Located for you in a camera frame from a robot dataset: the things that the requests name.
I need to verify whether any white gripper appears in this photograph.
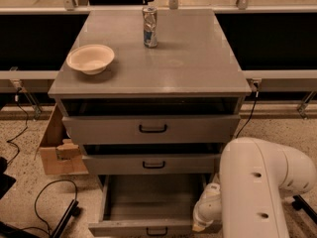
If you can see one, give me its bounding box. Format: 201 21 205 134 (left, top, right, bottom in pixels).
192 182 222 232

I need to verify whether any crumpled silver drink can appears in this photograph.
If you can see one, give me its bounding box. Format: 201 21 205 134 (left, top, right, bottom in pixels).
142 7 158 48

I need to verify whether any grey bottom drawer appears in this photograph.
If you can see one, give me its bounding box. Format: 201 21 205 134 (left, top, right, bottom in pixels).
88 174 207 238

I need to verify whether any black stand leg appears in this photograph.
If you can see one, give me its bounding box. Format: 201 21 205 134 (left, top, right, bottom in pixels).
50 199 81 238
292 195 317 224

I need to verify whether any black stand leg right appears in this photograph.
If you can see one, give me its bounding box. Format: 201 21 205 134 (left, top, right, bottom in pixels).
292 195 317 224

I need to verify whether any grey drawer cabinet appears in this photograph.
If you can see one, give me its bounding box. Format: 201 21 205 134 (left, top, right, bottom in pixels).
48 8 253 190

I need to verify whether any black cable left floor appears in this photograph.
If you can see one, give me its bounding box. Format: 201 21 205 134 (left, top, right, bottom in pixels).
19 179 78 236

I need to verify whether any grey top drawer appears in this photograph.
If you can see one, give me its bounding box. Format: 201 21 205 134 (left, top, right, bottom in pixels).
62 115 240 145

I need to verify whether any grey middle drawer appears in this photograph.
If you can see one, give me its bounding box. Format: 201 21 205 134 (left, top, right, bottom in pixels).
82 154 220 175

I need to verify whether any black stand leg left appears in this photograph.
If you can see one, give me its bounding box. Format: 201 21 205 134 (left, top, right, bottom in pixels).
50 199 81 238

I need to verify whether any metal bracket left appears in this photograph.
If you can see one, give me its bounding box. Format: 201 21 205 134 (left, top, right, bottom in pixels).
9 66 43 120

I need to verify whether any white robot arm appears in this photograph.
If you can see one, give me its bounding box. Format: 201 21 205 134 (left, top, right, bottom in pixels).
192 138 316 238

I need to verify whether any metal bracket right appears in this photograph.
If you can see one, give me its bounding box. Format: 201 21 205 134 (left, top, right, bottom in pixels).
297 91 317 119

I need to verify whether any brown cardboard box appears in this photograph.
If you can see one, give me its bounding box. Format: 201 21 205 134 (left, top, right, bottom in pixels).
38 105 87 176

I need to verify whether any black cable right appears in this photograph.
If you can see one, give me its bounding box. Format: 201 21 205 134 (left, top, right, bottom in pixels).
235 90 260 139

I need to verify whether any metal bracket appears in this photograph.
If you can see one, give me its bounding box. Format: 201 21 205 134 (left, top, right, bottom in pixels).
9 66 43 120
297 91 317 119

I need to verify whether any white paper bowl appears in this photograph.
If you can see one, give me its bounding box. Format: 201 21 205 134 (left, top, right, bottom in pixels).
66 45 115 75

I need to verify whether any black cable left wall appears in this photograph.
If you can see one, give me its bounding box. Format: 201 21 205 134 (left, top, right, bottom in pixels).
4 87 30 167

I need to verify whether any grey drawer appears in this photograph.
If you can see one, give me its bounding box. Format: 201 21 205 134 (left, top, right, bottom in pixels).
88 174 207 238
62 115 240 145
82 154 220 175

